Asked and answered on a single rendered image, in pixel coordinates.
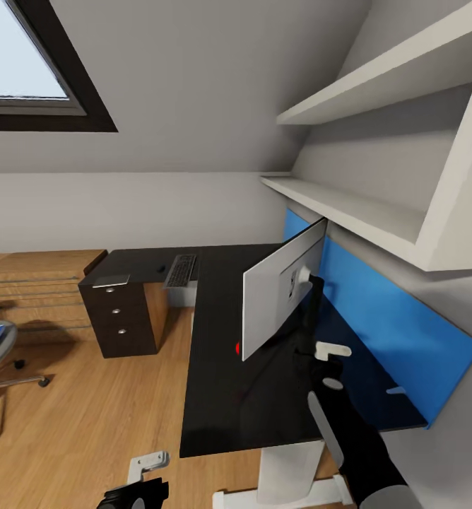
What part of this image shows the keyboard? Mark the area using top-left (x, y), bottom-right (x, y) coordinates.
top-left (163, 254), bottom-right (196, 289)

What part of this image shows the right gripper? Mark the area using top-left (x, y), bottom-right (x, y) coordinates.
top-left (293, 348), bottom-right (342, 378)

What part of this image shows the notebook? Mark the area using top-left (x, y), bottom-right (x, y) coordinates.
top-left (93, 274), bottom-right (129, 288)

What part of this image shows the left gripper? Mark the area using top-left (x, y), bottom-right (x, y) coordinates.
top-left (135, 478), bottom-right (169, 509)

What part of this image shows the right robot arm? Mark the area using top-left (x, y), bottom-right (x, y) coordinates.
top-left (293, 341), bottom-right (423, 509)

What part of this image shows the monitor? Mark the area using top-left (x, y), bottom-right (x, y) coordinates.
top-left (236, 216), bottom-right (328, 361)

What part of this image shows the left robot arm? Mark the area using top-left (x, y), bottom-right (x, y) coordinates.
top-left (96, 450), bottom-right (170, 509)

